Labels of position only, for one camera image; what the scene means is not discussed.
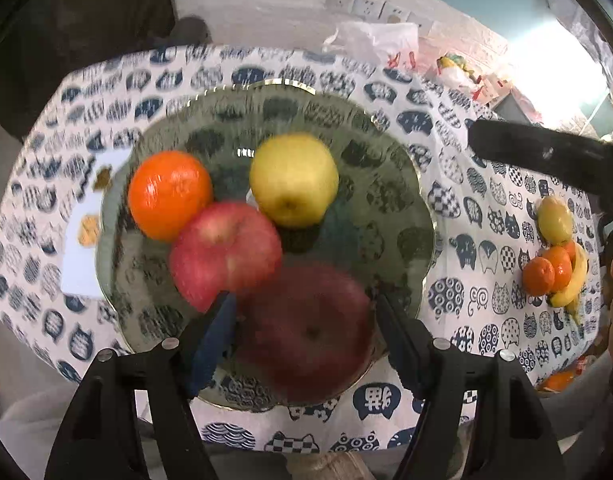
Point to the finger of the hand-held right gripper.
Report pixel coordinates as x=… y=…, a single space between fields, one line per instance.
x=536 y=150

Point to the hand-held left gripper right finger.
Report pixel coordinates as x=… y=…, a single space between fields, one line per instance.
x=401 y=345

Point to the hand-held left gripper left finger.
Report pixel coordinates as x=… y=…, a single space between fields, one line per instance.
x=211 y=345

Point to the yellow banana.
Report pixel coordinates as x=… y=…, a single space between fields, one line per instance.
x=571 y=285
x=576 y=311

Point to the dark red apple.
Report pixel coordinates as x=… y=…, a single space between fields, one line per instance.
x=306 y=335

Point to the pinkish red apple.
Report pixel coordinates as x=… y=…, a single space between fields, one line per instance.
x=226 y=250

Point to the green glass plate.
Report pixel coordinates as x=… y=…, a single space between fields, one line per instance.
x=376 y=210

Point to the orange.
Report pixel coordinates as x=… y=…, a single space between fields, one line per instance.
x=539 y=277
x=169 y=195
x=562 y=265

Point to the yellow-green apple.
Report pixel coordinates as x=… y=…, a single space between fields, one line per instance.
x=294 y=180

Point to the yellow-green pear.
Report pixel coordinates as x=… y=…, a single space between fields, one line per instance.
x=555 y=220

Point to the white red paper bag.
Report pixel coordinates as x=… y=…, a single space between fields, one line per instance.
x=494 y=89

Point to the cat print tablecloth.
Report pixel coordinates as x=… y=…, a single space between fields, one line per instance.
x=486 y=270

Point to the white paper card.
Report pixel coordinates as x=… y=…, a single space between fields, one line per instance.
x=81 y=270

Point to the orange plastic item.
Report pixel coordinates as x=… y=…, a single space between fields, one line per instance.
x=556 y=377

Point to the white plastic bag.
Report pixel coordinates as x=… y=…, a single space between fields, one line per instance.
x=371 y=40

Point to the black cylindrical device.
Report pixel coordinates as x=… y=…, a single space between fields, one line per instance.
x=189 y=30

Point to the black board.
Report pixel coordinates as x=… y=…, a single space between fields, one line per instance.
x=61 y=35

